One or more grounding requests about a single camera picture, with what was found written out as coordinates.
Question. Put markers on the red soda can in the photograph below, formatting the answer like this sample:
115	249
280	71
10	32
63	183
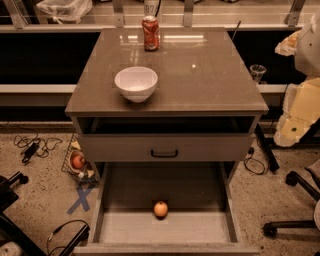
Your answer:
150	28

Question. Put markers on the wire basket on floor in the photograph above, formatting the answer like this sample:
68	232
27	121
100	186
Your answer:
85	175

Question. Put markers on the black drawer handle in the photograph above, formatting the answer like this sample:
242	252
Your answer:
156	154

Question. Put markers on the white ceramic bowl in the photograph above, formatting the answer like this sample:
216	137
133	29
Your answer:
137	83

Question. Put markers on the blue tape cross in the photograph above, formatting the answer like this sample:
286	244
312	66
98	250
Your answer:
82	199

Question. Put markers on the black office chair base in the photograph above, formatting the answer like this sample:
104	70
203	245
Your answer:
293	178

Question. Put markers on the clear glass cup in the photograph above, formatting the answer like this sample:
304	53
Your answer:
257	71

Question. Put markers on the open middle drawer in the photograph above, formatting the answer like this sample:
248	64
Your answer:
199	221

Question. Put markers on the black equipment bottom left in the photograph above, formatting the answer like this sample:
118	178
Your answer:
19	223

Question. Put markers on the orange fruit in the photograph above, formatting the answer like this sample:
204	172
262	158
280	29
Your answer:
160	209

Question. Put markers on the grey drawer cabinet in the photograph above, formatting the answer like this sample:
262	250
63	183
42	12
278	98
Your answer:
203	89

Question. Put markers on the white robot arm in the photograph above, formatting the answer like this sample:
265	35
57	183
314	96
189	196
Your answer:
307	57

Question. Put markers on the white numbered cup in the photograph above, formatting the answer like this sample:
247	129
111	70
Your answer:
152	7

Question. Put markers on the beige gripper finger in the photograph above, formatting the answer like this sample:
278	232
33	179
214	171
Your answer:
289	45
301	109

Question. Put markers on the clear plastic bag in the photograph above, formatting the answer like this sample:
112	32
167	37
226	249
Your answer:
65	10

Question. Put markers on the red apple in basket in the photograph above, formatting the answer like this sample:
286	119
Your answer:
78	162

